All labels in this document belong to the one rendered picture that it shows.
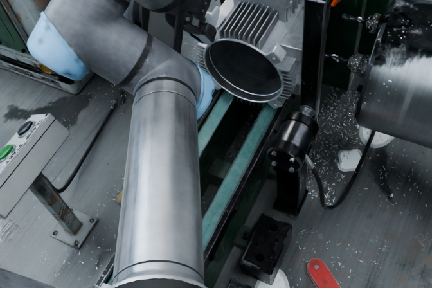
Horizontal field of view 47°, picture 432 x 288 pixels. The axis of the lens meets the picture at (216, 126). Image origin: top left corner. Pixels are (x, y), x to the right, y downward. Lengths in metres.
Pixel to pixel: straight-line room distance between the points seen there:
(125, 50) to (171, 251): 0.26
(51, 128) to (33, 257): 0.31
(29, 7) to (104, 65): 0.51
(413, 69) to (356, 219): 0.34
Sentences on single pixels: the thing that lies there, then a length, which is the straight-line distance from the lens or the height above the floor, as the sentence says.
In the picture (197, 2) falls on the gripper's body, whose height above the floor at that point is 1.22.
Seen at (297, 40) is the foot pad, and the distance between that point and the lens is 0.86.
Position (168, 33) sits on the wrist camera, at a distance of 0.70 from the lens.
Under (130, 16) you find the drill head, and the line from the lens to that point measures 0.93.
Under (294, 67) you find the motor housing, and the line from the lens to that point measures 0.86.
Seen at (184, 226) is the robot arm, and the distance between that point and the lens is 0.42.
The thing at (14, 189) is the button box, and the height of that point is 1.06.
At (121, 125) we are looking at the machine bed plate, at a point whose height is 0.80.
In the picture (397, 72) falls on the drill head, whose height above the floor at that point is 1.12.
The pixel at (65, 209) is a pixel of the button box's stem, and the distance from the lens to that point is 0.96.
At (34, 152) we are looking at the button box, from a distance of 0.82.
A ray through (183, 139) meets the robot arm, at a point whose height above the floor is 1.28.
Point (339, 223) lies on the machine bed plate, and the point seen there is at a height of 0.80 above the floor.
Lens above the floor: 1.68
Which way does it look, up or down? 54 degrees down
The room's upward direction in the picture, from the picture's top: 11 degrees counter-clockwise
